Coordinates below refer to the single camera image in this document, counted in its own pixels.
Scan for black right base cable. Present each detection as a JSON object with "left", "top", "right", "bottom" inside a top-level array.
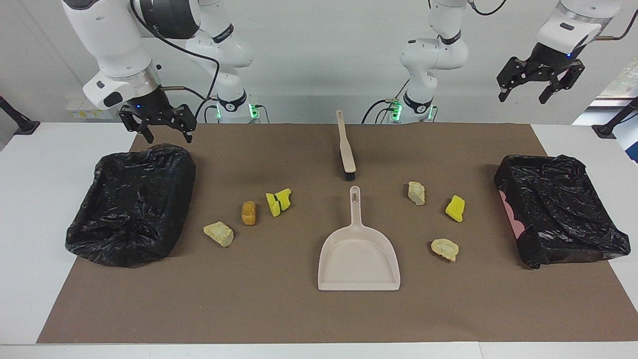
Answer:
[{"left": 193, "top": 96, "right": 220, "bottom": 124}]

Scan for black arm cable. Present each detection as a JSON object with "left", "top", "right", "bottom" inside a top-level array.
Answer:
[
  {"left": 131, "top": 0, "right": 221, "bottom": 123},
  {"left": 469, "top": 0, "right": 638, "bottom": 40}
]

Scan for pink bin with black bag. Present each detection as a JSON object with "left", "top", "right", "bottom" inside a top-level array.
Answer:
[{"left": 494, "top": 155, "right": 631, "bottom": 269}]

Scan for yellow green scouring sponge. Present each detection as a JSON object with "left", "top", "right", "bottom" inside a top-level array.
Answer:
[{"left": 266, "top": 188, "right": 292, "bottom": 218}]

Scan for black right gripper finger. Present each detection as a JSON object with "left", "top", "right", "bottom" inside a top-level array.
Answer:
[
  {"left": 169, "top": 104, "right": 197, "bottom": 144},
  {"left": 119, "top": 109, "right": 155, "bottom": 145}
]

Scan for beige hand brush black bristles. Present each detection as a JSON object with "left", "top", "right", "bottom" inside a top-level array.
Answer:
[{"left": 336, "top": 110, "right": 356, "bottom": 180}]

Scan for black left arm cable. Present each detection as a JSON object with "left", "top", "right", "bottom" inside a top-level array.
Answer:
[{"left": 469, "top": 0, "right": 638, "bottom": 40}]

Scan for black base cable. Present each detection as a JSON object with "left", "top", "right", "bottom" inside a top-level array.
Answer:
[
  {"left": 361, "top": 80, "right": 412, "bottom": 124},
  {"left": 193, "top": 96, "right": 220, "bottom": 124}
]

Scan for black left base cable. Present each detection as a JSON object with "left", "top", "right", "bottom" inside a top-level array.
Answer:
[{"left": 361, "top": 80, "right": 412, "bottom": 124}]

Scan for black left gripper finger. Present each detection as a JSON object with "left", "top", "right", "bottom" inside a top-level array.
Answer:
[
  {"left": 497, "top": 56, "right": 529, "bottom": 103},
  {"left": 538, "top": 62, "right": 585, "bottom": 104}
]

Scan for bright yellow sponge chunk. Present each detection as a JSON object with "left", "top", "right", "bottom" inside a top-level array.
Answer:
[{"left": 445, "top": 195, "right": 466, "bottom": 222}]

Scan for white wall socket box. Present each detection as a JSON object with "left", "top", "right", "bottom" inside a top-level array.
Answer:
[{"left": 65, "top": 96, "right": 120, "bottom": 120}]

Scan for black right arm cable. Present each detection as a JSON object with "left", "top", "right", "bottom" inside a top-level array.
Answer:
[{"left": 131, "top": 0, "right": 221, "bottom": 123}]

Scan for beige plastic dustpan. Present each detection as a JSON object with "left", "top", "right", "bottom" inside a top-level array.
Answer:
[{"left": 318, "top": 186, "right": 401, "bottom": 291}]

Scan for brown table mat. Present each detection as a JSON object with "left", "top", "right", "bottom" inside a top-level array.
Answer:
[{"left": 36, "top": 123, "right": 638, "bottom": 344}]

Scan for black camera stand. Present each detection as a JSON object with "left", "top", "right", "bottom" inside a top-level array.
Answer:
[
  {"left": 592, "top": 97, "right": 638, "bottom": 139},
  {"left": 0, "top": 96, "right": 40, "bottom": 136}
]

